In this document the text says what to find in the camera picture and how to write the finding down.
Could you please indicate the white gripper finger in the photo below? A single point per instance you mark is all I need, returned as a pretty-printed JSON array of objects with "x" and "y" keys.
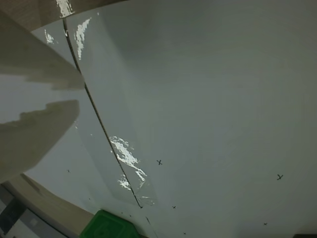
[
  {"x": 37, "y": 57},
  {"x": 34, "y": 138}
]

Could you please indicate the white paper sheet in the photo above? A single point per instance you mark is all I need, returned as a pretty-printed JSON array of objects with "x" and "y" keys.
[{"x": 198, "y": 99}]

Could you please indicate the green cube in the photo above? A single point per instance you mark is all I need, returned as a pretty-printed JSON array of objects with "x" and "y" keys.
[{"x": 106, "y": 226}]

